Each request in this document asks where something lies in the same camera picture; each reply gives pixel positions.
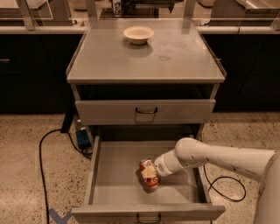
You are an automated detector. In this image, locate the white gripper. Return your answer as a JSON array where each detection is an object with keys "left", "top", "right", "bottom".
[{"left": 141, "top": 150, "right": 185, "bottom": 179}]

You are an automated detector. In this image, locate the red coke can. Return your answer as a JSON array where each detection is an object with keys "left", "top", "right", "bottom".
[{"left": 139, "top": 158, "right": 159, "bottom": 188}]

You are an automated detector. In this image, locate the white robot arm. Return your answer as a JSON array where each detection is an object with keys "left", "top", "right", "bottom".
[{"left": 139, "top": 137, "right": 280, "bottom": 224}]

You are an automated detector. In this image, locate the open grey middle drawer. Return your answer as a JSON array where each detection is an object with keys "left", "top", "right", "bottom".
[{"left": 73, "top": 137, "right": 225, "bottom": 224}]

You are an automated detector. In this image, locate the closed grey top drawer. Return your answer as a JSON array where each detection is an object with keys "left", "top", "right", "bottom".
[{"left": 75, "top": 100, "right": 215, "bottom": 125}]

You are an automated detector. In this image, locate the grey metal drawer cabinet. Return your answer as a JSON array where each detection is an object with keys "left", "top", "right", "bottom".
[{"left": 67, "top": 19, "right": 224, "bottom": 224}]

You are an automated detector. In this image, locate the blue power box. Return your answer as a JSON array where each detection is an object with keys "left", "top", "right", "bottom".
[{"left": 76, "top": 129, "right": 91, "bottom": 150}]

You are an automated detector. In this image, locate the blue tape floor mark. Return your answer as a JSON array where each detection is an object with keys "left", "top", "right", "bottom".
[{"left": 49, "top": 208, "right": 72, "bottom": 224}]

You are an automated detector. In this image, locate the white ceramic bowl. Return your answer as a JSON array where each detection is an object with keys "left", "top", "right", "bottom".
[{"left": 123, "top": 26, "right": 154, "bottom": 45}]

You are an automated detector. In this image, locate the dark counter cabinet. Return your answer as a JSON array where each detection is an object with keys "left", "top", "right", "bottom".
[{"left": 1, "top": 25, "right": 279, "bottom": 114}]

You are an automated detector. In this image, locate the black cable left floor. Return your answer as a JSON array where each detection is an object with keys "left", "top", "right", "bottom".
[{"left": 38, "top": 128, "right": 94, "bottom": 224}]

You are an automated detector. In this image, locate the black cable floor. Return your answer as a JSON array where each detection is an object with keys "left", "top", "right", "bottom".
[
  {"left": 199, "top": 134, "right": 248, "bottom": 203},
  {"left": 38, "top": 128, "right": 94, "bottom": 224}
]

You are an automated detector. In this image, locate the black cable right floor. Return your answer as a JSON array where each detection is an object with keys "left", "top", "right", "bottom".
[{"left": 199, "top": 134, "right": 248, "bottom": 203}]

